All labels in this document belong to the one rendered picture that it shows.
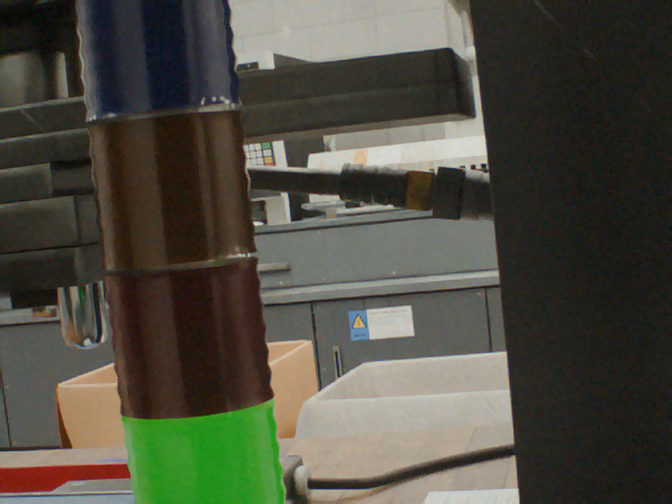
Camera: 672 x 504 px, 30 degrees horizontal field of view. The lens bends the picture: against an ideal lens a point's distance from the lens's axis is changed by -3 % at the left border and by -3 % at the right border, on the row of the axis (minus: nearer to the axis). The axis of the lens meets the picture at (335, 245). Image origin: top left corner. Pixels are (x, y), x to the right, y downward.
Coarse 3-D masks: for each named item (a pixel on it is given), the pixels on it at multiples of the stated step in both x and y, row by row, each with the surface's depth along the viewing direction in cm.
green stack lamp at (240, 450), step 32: (224, 416) 29; (256, 416) 29; (128, 448) 30; (160, 448) 29; (192, 448) 29; (224, 448) 29; (256, 448) 29; (160, 480) 29; (192, 480) 29; (224, 480) 29; (256, 480) 29
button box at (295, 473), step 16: (496, 448) 101; (512, 448) 101; (288, 464) 94; (416, 464) 98; (432, 464) 99; (448, 464) 99; (288, 480) 92; (304, 480) 93; (320, 480) 93; (336, 480) 93; (352, 480) 93; (368, 480) 94; (384, 480) 95; (288, 496) 92; (304, 496) 93
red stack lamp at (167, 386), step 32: (256, 256) 31; (128, 288) 29; (160, 288) 29; (192, 288) 29; (224, 288) 29; (256, 288) 30; (128, 320) 29; (160, 320) 29; (192, 320) 29; (224, 320) 29; (256, 320) 30; (128, 352) 29; (160, 352) 29; (192, 352) 29; (224, 352) 29; (256, 352) 30; (128, 384) 29; (160, 384) 29; (192, 384) 29; (224, 384) 29; (256, 384) 30; (128, 416) 29; (160, 416) 29; (192, 416) 29
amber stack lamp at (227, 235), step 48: (96, 144) 29; (144, 144) 28; (192, 144) 29; (240, 144) 30; (96, 192) 30; (144, 192) 28; (192, 192) 29; (240, 192) 30; (144, 240) 29; (192, 240) 29; (240, 240) 29
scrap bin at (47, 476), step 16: (48, 464) 87; (64, 464) 86; (80, 464) 86; (96, 464) 86; (112, 464) 85; (0, 480) 87; (16, 480) 87; (32, 480) 87; (48, 480) 86; (64, 480) 86; (80, 480) 86
